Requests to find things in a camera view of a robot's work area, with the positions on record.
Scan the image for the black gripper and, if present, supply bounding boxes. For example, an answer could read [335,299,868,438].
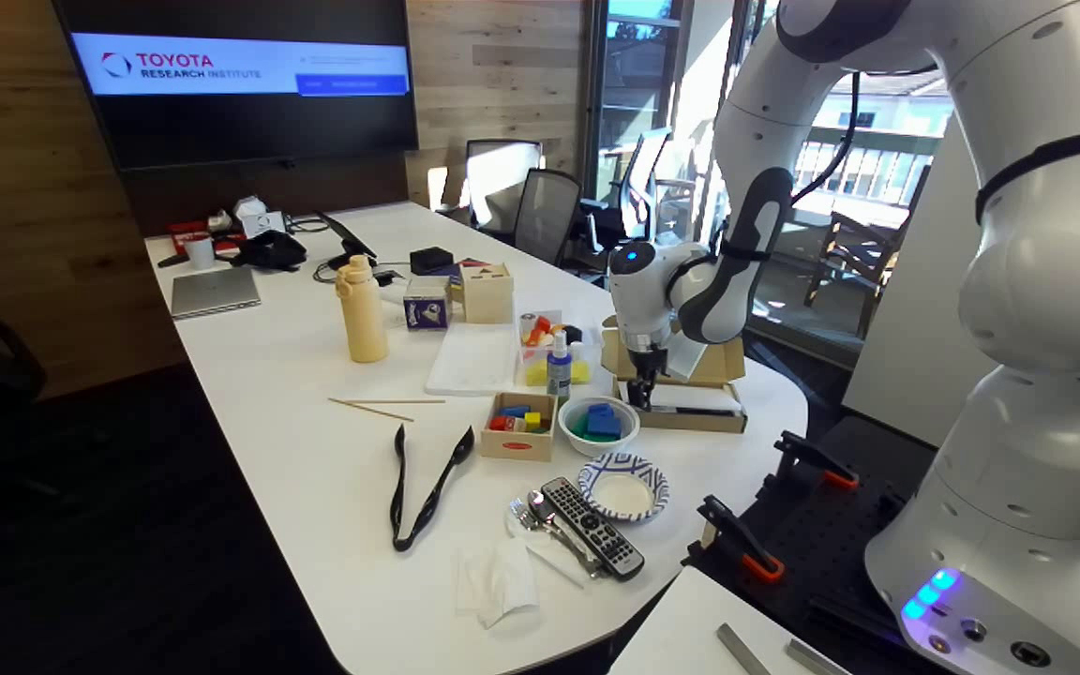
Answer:
[623,338,677,411]

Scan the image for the white paper sheet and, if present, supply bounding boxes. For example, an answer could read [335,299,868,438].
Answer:
[662,333,712,384]

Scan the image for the brown cardboard box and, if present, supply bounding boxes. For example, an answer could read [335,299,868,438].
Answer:
[595,311,753,438]

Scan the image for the small wooden box coloured blocks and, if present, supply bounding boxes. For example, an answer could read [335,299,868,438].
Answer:
[477,389,560,461]

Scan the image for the grey white cube box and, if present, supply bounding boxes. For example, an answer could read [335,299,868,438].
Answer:
[402,273,453,333]

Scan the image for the blue object in bowl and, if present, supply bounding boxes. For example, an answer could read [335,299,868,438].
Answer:
[573,401,627,444]

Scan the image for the white bowl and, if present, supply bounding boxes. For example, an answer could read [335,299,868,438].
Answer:
[555,395,645,461]

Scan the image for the white glue bottle blue label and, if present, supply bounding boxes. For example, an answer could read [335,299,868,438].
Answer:
[545,331,578,408]

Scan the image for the blue patterned paper plate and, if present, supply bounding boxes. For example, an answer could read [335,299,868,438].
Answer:
[573,449,673,528]

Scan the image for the black remote control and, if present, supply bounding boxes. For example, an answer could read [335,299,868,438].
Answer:
[537,473,649,586]

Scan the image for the metal spoon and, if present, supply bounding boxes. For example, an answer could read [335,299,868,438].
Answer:
[513,488,602,581]

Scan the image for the white flat foam board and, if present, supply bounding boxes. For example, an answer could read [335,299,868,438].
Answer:
[424,319,528,399]

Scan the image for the black office chair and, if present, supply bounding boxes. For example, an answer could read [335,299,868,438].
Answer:
[512,165,584,266]

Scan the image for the black mounting platform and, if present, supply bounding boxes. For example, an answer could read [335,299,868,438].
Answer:
[683,408,944,651]

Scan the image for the white crumpled napkin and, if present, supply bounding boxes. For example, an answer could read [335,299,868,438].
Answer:
[459,528,549,633]

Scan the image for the black wallet case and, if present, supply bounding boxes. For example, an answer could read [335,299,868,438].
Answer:
[404,243,459,278]

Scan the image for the outdoor patio chair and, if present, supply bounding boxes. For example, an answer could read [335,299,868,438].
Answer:
[798,163,929,341]

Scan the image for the black tongs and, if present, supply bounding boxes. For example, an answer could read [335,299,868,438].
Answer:
[388,421,479,555]

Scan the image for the grey metal bar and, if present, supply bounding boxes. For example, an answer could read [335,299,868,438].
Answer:
[712,618,778,675]

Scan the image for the cream plastic bottle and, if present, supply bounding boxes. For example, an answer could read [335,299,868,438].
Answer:
[335,250,392,366]

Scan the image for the black pouch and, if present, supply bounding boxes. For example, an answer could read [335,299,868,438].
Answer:
[237,229,312,273]

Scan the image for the white device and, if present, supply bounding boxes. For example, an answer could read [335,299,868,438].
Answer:
[233,194,290,241]

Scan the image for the red item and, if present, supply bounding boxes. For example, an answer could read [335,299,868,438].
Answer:
[165,216,243,249]

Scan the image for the black clamp orange handle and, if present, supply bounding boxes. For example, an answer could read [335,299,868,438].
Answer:
[768,426,868,500]
[695,491,792,589]

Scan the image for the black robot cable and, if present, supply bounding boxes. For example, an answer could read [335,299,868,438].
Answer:
[789,66,1080,229]

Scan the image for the grey cable loop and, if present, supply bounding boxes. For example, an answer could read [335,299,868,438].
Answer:
[312,255,359,290]

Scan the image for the wall television screen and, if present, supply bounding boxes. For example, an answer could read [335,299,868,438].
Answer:
[48,0,420,174]

